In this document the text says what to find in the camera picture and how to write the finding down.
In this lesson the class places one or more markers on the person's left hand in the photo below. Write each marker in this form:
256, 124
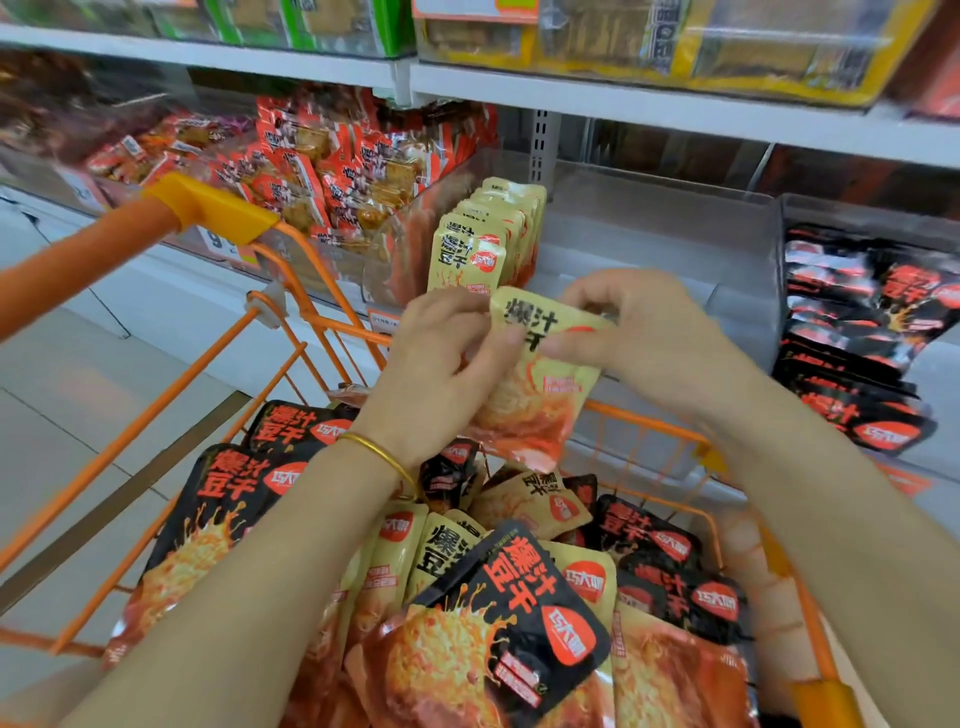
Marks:
428, 383

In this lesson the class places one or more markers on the yellow orange snack packet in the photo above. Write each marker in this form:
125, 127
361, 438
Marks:
533, 390

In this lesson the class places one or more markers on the person's right hand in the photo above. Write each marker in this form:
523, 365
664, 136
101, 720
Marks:
660, 338

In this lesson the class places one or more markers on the person's right leg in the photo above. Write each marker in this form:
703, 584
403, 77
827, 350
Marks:
773, 600

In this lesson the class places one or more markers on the pile of black orange snacks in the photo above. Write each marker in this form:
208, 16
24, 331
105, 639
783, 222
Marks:
480, 645

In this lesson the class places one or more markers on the stack of green packets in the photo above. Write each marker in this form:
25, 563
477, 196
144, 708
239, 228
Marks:
300, 23

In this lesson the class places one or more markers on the stack of yellow trimmed packets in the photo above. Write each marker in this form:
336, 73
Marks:
720, 45

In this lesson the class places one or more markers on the person's right forearm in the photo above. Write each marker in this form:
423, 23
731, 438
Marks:
855, 555

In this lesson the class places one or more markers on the heap of dark brown packets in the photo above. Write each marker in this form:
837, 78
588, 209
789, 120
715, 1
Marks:
68, 105

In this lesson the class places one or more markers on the white orange price tag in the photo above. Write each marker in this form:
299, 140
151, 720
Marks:
473, 8

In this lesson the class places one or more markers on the pile of red tan packets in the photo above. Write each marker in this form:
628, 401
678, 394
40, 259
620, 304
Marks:
330, 158

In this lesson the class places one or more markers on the orange shopping cart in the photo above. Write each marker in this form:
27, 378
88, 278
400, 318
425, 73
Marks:
90, 255

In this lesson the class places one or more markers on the row of yellow orange snacks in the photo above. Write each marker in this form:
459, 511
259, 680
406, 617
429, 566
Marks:
473, 248

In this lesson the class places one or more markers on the row of black orange snacks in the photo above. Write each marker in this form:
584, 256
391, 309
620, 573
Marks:
863, 345

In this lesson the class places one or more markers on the person's left forearm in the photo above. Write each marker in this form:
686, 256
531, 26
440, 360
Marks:
210, 615

